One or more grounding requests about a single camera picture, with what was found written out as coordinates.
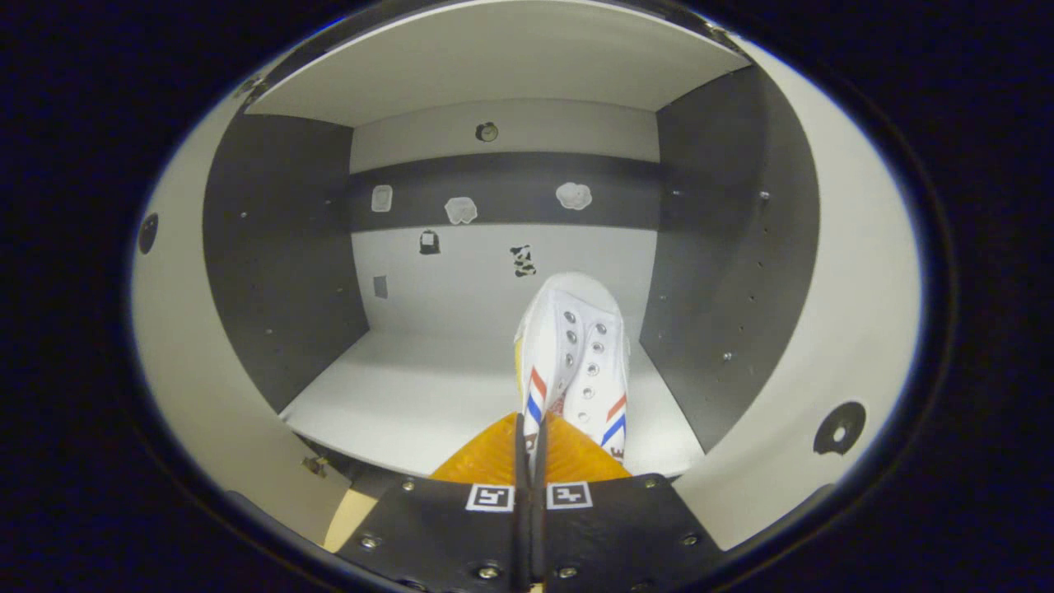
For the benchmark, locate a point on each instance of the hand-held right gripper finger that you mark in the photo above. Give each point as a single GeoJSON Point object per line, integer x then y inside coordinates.
{"type": "Point", "coordinates": [541, 535]}
{"type": "Point", "coordinates": [520, 535]}

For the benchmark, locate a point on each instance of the white shoe cabinet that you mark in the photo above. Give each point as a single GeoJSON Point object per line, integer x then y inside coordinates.
{"type": "Point", "coordinates": [428, 395]}

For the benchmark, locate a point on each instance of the white canvas shoe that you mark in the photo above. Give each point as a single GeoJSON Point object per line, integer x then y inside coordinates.
{"type": "Point", "coordinates": [576, 346]}

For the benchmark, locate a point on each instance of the white cabinet door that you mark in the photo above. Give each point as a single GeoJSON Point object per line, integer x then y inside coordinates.
{"type": "Point", "coordinates": [840, 313]}
{"type": "Point", "coordinates": [198, 362]}

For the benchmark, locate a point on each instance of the white cabinet shelf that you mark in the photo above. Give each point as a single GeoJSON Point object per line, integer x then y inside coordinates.
{"type": "Point", "coordinates": [494, 66]}

